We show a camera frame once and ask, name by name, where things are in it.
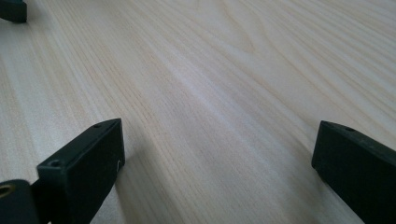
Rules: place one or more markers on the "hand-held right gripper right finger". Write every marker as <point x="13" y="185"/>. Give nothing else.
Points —
<point x="358" y="168"/>

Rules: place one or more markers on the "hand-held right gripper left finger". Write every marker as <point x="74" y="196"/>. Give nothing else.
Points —
<point x="81" y="168"/>

